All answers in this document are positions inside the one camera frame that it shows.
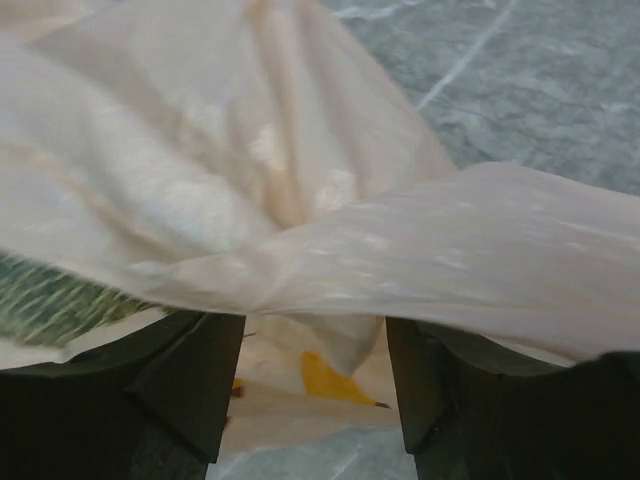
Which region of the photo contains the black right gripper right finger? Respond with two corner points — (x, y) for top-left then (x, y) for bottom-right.
(386, 318), (639, 479)

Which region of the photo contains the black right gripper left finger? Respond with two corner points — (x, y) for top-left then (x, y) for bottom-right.
(1, 311), (245, 479)

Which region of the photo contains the orange translucent plastic bag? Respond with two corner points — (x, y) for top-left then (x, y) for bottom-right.
(1, 1), (639, 451)

